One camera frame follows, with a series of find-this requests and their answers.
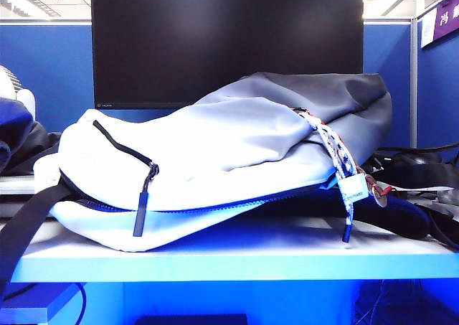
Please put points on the dark gray clothes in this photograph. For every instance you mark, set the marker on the dark gray clothes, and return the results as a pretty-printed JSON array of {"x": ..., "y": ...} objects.
[{"x": 36, "y": 149}]

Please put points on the black flat box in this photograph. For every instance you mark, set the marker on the black flat box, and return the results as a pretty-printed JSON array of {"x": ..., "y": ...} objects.
[{"x": 190, "y": 319}]

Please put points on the purple name sign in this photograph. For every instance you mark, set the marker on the purple name sign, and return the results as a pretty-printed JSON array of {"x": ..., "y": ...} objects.
[{"x": 446, "y": 20}]

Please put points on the white paper notice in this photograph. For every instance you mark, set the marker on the white paper notice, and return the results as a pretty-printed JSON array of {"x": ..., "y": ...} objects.
[{"x": 426, "y": 31}]

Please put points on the black bag pile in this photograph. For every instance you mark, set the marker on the black bag pile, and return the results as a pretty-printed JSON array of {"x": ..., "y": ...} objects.
[{"x": 416, "y": 167}]

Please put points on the round red gold charm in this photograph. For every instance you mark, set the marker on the round red gold charm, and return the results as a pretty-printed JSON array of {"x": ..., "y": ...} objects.
[{"x": 378, "y": 192}]

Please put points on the white and gray backpack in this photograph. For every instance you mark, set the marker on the white and gray backpack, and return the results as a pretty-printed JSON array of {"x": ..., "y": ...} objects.
[{"x": 215, "y": 142}]

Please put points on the gray metal partition post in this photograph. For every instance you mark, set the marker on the gray metal partition post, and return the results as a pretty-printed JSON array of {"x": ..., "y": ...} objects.
[{"x": 413, "y": 88}]

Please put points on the white low shelf board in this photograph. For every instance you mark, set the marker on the white low shelf board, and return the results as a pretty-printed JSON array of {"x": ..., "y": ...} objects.
[{"x": 54, "y": 309}]

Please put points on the white desk riser board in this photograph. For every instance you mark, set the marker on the white desk riser board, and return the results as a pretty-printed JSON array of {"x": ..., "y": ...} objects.
[{"x": 251, "y": 265}]

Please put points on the black computer monitor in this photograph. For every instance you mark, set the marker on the black computer monitor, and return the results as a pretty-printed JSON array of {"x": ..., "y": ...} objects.
[{"x": 215, "y": 34}]

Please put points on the white desk fan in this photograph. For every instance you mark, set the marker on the white desk fan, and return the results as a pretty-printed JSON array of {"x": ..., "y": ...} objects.
[{"x": 25, "y": 100}]

